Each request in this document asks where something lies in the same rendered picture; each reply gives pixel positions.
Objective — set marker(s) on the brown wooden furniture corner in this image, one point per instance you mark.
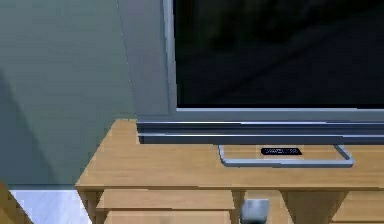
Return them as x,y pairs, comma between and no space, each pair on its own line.
8,210

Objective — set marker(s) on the small grey cup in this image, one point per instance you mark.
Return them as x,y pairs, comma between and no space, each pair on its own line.
255,210

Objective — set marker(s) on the grey flat television set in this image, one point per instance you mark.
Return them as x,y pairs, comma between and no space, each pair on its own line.
266,66

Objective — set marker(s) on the light wooden television stand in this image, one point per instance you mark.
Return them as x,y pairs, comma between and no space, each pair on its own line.
160,170

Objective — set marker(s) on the black remote control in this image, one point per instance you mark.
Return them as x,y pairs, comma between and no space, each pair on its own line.
281,151

